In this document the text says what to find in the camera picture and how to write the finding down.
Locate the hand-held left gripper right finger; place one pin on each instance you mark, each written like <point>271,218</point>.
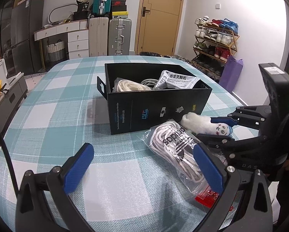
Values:
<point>209,171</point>

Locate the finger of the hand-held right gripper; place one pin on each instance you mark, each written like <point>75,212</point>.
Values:
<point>224,120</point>
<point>217,142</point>

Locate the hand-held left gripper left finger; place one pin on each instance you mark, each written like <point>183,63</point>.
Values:
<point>78,166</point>

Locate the white plush doll blue hair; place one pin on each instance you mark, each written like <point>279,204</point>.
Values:
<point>202,125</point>

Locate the red zip bag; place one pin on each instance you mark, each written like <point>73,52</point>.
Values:
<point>207,198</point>

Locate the bag of white grey laces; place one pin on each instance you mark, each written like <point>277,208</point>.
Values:
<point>173,147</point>

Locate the silver medicine packet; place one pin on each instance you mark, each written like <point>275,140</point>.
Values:
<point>176,79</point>

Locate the black cardboard box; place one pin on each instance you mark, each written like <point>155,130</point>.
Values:
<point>147,111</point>

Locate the bag of cream laces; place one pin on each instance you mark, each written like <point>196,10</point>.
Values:
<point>128,85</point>

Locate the teal checked tablecloth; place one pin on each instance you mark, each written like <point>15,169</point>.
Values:
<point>62,125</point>

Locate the purple fabric bag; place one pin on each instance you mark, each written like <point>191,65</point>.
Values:
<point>232,75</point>

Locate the wooden shoe rack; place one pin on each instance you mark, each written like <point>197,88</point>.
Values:
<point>231,48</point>

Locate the group of shoes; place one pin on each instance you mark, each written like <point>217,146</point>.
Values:
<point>219,37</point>

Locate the grey drawer cabinet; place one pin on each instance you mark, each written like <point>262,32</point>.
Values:
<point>14,94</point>

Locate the wooden door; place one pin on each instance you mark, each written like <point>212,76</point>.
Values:
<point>159,29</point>

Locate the woven laundry basket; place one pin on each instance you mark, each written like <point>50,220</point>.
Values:
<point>55,52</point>

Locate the white dresser with drawers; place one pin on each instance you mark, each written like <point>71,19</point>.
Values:
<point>78,44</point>

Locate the beige suitcase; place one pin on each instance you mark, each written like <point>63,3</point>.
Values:
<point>98,37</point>

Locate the silver suitcase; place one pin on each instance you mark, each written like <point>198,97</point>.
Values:
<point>119,36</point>

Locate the grey refrigerator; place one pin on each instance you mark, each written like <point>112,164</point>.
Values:
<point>26,36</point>

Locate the black bag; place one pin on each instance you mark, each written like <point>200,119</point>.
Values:
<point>81,13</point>

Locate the dark shoe box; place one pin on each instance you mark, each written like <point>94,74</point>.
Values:
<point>119,8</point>

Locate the oval mirror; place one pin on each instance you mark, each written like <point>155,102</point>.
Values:
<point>53,12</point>

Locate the dark glass wardrobe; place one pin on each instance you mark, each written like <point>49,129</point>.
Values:
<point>3,29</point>

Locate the red logo shoe box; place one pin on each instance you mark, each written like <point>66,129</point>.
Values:
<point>119,3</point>

